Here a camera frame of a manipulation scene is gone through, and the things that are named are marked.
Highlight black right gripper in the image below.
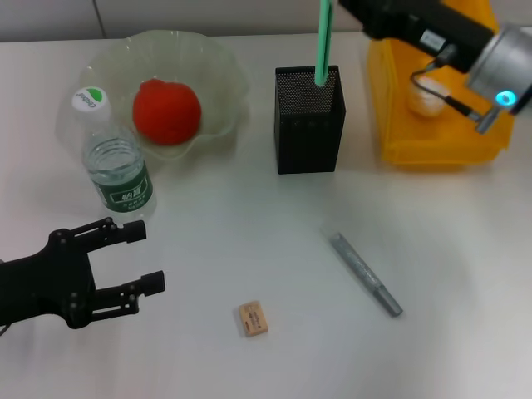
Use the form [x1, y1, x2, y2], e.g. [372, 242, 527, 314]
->
[337, 0, 500, 75]

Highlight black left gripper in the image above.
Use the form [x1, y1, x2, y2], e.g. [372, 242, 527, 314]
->
[0, 216, 167, 330]

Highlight mint green utility knife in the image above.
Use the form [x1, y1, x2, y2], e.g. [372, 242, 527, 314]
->
[314, 0, 335, 86]

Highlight clear bottle with green label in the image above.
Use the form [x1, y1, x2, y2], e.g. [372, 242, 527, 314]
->
[71, 85, 158, 222]

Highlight white paper ball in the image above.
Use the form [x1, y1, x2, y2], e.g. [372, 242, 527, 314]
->
[406, 76, 452, 121]

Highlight tan eraser block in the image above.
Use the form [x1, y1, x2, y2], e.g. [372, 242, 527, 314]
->
[238, 302, 269, 338]

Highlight red-orange knitted orange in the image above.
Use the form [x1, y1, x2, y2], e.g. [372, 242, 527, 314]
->
[131, 79, 204, 147]

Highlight black mesh pen holder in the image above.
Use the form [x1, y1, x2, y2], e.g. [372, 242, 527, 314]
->
[273, 65, 347, 175]

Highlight translucent green fruit plate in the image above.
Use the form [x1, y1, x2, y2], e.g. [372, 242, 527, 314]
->
[62, 29, 251, 161]

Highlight grey marker pen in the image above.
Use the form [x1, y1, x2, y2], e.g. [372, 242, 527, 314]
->
[320, 226, 404, 318]

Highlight yellow plastic bin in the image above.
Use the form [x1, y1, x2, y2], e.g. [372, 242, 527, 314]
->
[366, 0, 513, 172]

